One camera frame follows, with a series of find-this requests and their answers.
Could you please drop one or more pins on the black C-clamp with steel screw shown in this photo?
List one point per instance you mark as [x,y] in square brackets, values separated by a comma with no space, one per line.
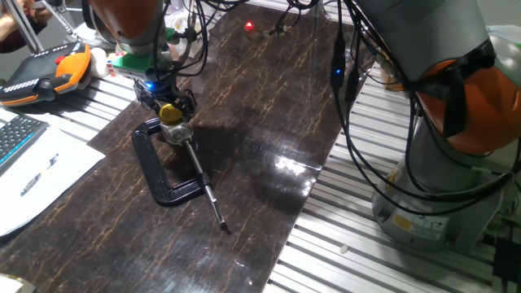
[152,171]

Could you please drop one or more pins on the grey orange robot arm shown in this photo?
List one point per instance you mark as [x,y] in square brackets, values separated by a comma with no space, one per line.
[439,40]

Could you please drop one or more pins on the small clear glass jar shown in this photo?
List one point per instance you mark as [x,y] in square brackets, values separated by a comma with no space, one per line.
[177,133]

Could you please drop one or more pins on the white paper sheet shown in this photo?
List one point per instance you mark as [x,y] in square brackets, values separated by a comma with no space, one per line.
[49,175]

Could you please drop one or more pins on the black filament spool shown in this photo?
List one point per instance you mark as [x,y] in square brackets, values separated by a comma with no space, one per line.
[91,20]

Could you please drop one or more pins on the yellow metal jar lid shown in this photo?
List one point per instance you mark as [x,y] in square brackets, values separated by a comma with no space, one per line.
[170,115]

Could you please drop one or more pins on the dark marble pattern mat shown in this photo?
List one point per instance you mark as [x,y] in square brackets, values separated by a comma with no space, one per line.
[264,122]

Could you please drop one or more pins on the white plush ball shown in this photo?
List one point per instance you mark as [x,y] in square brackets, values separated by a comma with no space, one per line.
[99,63]

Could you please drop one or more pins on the black computer keyboard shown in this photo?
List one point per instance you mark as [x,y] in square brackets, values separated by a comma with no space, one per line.
[16,138]

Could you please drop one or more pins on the clear plastic bag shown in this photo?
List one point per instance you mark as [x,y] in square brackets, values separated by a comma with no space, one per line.
[181,22]

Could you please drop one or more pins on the person's bare hand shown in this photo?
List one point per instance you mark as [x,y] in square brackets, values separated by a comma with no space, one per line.
[38,12]

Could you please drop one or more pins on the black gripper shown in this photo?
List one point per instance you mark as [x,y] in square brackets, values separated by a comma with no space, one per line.
[175,95]

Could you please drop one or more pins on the Rubik's cube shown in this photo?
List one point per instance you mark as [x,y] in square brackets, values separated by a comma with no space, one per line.
[110,68]

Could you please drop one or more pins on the orange black teach pendant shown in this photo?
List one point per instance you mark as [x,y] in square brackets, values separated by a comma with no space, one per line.
[45,77]

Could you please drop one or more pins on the upright aluminium post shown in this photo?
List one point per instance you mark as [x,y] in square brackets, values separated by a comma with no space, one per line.
[22,24]

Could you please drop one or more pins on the black silver pen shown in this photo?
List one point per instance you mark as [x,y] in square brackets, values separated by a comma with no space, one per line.
[36,177]

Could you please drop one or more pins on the green printed wrist mount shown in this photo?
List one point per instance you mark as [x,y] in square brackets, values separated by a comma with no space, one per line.
[134,63]

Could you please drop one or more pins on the open cardboard box with blocks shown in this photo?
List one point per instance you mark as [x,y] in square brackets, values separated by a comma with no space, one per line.
[392,84]

